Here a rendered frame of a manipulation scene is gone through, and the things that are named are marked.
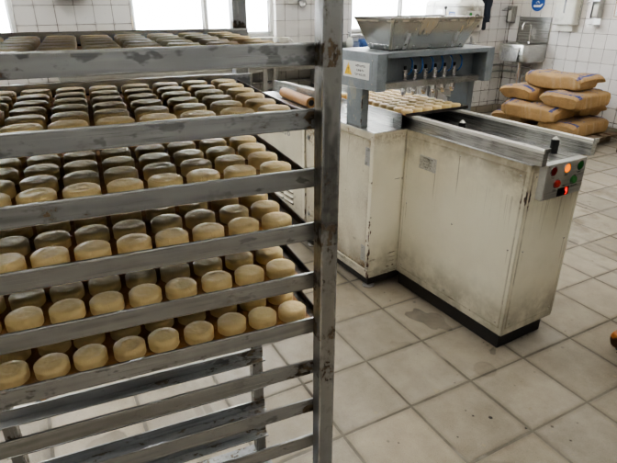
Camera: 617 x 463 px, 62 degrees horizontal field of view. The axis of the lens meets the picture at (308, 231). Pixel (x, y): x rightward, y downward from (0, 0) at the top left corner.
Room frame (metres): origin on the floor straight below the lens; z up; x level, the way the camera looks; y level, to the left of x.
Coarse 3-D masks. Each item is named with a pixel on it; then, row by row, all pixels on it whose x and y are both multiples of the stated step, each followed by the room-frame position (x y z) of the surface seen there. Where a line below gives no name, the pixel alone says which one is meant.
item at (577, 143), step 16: (448, 112) 2.58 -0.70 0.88; (464, 112) 2.49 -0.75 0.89; (480, 128) 2.40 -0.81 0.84; (496, 128) 2.32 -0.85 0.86; (512, 128) 2.25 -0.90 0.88; (528, 128) 2.18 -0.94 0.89; (544, 128) 2.14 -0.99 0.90; (560, 144) 2.04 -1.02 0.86; (576, 144) 1.98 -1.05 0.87; (592, 144) 1.93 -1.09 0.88
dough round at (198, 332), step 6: (192, 324) 0.74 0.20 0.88; (198, 324) 0.74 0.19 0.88; (204, 324) 0.74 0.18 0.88; (210, 324) 0.74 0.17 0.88; (186, 330) 0.72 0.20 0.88; (192, 330) 0.72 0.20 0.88; (198, 330) 0.72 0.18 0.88; (204, 330) 0.72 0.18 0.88; (210, 330) 0.72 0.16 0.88; (186, 336) 0.71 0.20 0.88; (192, 336) 0.70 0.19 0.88; (198, 336) 0.70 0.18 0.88; (204, 336) 0.71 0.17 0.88; (210, 336) 0.71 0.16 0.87; (186, 342) 0.71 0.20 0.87; (192, 342) 0.70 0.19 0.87; (198, 342) 0.70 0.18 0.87; (204, 342) 0.70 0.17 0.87
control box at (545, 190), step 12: (576, 156) 1.92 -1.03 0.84; (540, 168) 1.83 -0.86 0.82; (552, 168) 1.81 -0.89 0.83; (564, 168) 1.85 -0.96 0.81; (576, 168) 1.89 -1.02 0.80; (540, 180) 1.82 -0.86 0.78; (552, 180) 1.82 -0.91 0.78; (564, 180) 1.86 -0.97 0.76; (540, 192) 1.81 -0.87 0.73; (552, 192) 1.83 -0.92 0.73
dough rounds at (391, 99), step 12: (372, 96) 2.77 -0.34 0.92; (384, 96) 2.77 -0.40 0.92; (396, 96) 2.77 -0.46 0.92; (408, 96) 2.77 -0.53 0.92; (420, 96) 2.77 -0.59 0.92; (384, 108) 2.54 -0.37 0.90; (396, 108) 2.45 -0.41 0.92; (408, 108) 2.44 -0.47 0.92; (420, 108) 2.44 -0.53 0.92; (432, 108) 2.50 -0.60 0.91
